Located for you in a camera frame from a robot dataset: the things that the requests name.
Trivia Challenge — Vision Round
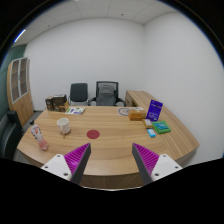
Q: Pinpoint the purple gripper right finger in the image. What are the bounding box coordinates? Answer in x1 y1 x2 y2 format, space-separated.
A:
132 143 182 185

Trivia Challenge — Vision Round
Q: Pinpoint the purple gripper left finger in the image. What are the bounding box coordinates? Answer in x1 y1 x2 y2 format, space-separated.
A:
42 143 91 185

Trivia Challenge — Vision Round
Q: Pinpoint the clear plastic water bottle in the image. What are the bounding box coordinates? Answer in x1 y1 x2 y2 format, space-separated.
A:
30 120 48 150

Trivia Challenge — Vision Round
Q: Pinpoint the small blue box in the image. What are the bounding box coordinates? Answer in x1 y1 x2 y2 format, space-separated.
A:
147 129 156 138

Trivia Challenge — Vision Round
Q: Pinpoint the red round coaster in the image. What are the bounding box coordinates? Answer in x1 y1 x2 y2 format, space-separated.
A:
87 130 100 139

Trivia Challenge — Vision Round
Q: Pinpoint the green flat box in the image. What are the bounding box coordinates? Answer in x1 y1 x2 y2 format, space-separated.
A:
152 121 171 134

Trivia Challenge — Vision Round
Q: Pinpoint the white ceramic mug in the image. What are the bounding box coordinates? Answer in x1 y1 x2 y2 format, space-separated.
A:
57 118 70 135

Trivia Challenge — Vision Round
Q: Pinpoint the small tan box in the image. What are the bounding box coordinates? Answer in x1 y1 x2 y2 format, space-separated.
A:
143 119 153 129

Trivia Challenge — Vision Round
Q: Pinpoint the green white booklet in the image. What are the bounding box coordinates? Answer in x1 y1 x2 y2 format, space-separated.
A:
65 107 86 115

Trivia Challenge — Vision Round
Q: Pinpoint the purple standing sign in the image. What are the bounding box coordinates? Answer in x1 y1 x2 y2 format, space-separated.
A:
146 100 163 121

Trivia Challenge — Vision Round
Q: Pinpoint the round grey coaster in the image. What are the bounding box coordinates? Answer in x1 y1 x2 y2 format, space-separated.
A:
117 107 130 116

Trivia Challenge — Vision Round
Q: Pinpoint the dark boxes stack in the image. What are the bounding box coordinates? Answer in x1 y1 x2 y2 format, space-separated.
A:
45 94 69 112

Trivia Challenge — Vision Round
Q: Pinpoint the black chair at left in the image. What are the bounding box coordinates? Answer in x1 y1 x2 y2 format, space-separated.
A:
0 111 23 160

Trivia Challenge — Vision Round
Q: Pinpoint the wooden side desk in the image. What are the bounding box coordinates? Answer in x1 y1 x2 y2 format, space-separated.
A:
125 90 154 110

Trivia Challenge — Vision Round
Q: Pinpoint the black office chair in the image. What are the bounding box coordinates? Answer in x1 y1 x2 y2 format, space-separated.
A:
69 83 88 104

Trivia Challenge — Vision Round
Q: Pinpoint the grey mesh office chair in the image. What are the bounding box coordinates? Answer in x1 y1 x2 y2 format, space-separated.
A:
88 81 126 106

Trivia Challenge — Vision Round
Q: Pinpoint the wooden cabinet with glass doors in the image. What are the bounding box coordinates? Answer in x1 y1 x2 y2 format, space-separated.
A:
7 57 33 125

